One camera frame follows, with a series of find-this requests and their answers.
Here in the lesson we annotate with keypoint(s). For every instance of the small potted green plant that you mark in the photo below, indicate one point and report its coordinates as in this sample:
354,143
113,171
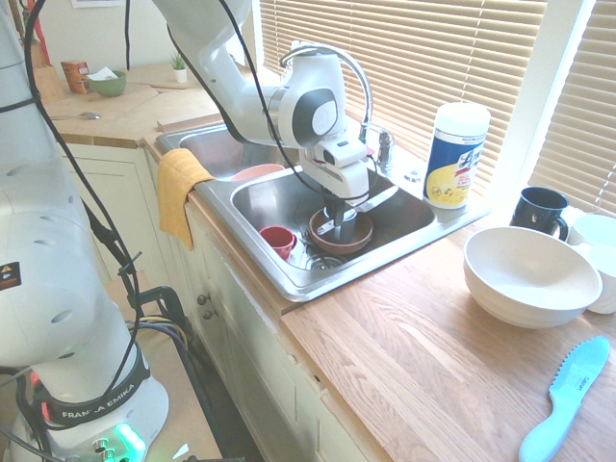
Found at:
179,67

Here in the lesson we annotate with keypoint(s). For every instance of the silver metal table knife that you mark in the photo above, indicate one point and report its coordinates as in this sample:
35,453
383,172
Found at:
380,197

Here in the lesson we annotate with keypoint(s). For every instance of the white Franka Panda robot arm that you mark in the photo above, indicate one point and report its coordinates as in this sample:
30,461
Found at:
48,240

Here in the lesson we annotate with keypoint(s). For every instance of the chrome gooseneck faucet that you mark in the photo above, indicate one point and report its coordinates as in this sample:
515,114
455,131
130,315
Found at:
363,91

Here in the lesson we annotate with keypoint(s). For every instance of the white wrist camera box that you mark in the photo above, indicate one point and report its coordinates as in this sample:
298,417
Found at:
341,151

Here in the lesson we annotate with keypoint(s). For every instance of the silver metal spoon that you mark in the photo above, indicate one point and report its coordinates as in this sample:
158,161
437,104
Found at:
86,116

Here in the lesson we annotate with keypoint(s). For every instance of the metal sink drain strainer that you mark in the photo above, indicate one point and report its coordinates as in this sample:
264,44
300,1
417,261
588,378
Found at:
326,263

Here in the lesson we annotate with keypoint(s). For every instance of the large white bowl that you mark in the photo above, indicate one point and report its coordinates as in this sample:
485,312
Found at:
529,279

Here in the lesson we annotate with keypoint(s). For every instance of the yellow dish cloth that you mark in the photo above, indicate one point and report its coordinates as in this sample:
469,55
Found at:
178,192

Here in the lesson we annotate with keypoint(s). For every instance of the round cabinet knob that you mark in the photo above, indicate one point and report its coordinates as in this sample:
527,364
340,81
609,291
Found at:
204,299
208,315

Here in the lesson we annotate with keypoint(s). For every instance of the teal plastic serrated knife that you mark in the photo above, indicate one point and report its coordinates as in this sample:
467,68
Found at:
572,385

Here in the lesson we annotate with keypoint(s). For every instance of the wooden knife block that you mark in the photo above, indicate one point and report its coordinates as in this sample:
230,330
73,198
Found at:
48,84

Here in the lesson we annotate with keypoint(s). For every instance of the green bowl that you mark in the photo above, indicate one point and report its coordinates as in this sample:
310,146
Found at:
110,86

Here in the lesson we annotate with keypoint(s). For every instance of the red plastic cup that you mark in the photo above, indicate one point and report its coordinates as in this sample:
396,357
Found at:
279,240

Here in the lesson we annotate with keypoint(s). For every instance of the wide beige window blind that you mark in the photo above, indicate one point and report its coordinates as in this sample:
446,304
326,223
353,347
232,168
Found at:
582,120
433,58

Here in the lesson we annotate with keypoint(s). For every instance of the Lysol wipes canister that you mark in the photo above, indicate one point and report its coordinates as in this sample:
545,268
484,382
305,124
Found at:
454,163

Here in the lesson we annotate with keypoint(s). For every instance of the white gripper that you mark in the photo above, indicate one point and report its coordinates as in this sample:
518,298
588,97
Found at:
344,180

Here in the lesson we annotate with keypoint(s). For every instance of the white cup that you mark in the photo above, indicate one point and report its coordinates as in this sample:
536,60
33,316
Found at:
601,240

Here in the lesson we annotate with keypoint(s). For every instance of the black mug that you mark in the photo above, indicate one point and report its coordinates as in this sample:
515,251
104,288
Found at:
536,212

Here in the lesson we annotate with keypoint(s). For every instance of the stainless steel double sink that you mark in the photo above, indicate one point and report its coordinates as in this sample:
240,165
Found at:
409,216

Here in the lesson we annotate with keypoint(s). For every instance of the orange cardboard box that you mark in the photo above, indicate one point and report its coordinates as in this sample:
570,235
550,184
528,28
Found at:
72,77

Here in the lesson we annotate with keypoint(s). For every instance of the brown wooden bowl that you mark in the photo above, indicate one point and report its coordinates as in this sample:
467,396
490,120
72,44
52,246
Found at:
363,236

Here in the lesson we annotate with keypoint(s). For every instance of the pink bowl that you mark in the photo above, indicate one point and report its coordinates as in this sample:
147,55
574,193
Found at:
257,172

